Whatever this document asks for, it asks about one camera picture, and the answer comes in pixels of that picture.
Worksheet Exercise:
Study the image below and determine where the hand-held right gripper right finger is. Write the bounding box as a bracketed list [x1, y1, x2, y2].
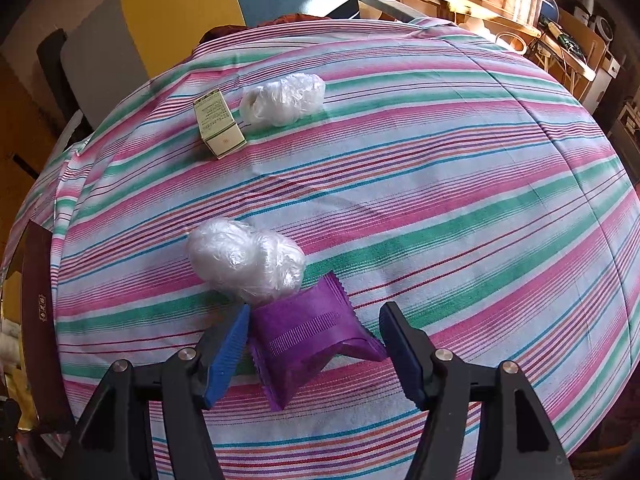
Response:
[379, 301, 576, 480]

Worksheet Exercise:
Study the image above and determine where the grey yellow blue sofa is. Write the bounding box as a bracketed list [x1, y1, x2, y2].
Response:
[60, 0, 362, 131]

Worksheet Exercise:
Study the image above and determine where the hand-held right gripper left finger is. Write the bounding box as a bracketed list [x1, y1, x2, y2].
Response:
[60, 304, 251, 480]

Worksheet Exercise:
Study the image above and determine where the cardboard box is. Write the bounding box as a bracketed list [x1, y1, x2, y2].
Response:
[555, 7, 609, 79]

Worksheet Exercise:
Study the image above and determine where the dark red cloth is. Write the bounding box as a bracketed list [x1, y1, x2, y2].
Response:
[200, 12, 332, 44]

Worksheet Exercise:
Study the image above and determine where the grey metal bar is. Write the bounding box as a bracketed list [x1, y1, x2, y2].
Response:
[357, 0, 432, 24]

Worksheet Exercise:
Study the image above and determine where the crumpled clear plastic bag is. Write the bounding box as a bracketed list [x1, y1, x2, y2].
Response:
[187, 217, 307, 306]
[239, 73, 327, 129]

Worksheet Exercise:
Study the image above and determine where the black chair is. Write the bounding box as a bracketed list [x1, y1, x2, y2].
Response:
[36, 29, 84, 127]

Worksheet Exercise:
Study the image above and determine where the striped bed sheet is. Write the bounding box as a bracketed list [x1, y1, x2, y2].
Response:
[2, 17, 640, 480]

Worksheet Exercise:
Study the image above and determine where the purple snack packet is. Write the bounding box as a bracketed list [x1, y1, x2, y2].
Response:
[247, 271, 388, 411]

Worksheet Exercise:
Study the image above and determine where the wooden desk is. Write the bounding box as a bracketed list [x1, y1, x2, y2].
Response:
[357, 0, 599, 82]

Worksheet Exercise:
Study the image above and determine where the white and green box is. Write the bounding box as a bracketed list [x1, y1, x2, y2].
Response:
[193, 88, 249, 161]

